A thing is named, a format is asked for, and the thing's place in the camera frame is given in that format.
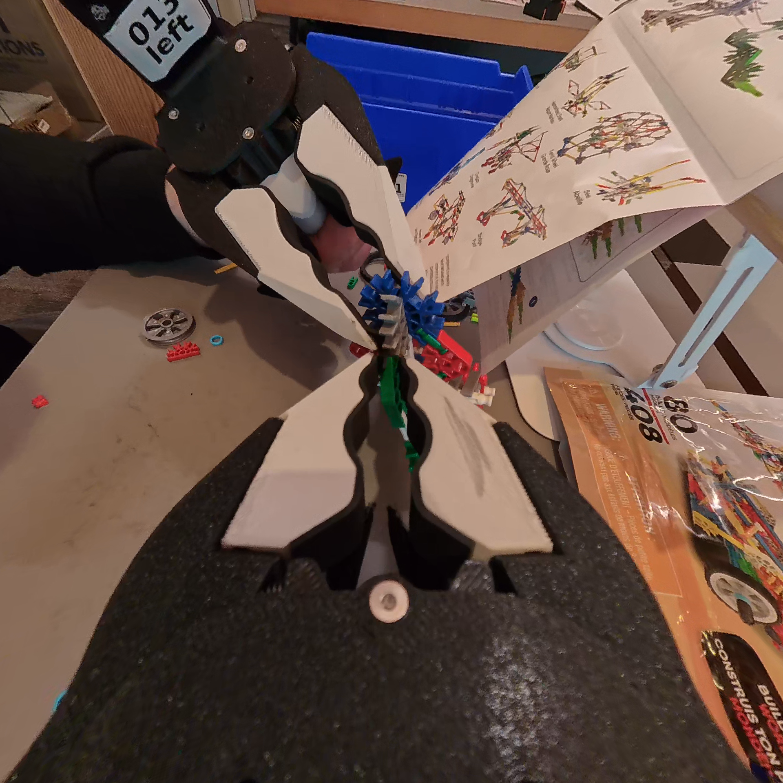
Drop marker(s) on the white instruction booklet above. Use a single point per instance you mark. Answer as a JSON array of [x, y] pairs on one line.
[[550, 293]]

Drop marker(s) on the wooden pillar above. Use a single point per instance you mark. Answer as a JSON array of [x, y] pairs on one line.
[[92, 79]]

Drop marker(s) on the blue snowflake connector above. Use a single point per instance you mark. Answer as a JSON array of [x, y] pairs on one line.
[[373, 293]]

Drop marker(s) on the brown printed cardboard box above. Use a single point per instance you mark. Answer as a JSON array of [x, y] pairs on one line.
[[24, 49]]

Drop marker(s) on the person's left hand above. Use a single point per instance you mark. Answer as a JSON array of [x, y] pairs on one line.
[[342, 248]]

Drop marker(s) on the colourful construction toy model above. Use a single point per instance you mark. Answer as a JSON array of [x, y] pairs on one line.
[[446, 361]]

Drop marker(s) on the brown plastic bag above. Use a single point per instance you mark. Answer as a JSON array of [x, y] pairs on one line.
[[642, 520]]

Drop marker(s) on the long wooden table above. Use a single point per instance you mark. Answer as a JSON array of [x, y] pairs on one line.
[[428, 18]]

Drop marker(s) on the grey spoked pulley wheel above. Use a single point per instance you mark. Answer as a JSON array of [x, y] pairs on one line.
[[168, 324]]

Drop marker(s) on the toy models instruction sheet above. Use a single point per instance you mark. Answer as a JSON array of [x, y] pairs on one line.
[[550, 183]]

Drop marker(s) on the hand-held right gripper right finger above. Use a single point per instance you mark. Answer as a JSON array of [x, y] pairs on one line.
[[483, 483]]

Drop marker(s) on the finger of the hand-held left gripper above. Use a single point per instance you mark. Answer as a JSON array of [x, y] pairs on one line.
[[348, 165], [269, 244]]

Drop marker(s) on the brick building instruction sheet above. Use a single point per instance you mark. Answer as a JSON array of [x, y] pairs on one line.
[[703, 122]]

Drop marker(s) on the white metal stand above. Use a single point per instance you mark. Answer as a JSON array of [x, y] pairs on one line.
[[703, 306]]

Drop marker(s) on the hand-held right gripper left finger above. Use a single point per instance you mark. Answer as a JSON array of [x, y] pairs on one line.
[[287, 483]]

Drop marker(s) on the red half snowflake connector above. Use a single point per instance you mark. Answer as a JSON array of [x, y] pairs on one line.
[[183, 352]]

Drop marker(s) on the white foam board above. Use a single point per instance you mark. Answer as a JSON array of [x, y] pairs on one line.
[[532, 391]]

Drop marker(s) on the blue plastic bin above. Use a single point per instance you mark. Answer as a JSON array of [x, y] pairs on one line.
[[428, 92]]

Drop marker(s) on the person's left forearm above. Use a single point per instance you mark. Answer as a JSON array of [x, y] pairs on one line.
[[79, 202]]

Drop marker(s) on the black device with red trim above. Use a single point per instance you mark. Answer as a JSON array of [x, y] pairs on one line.
[[541, 7]]

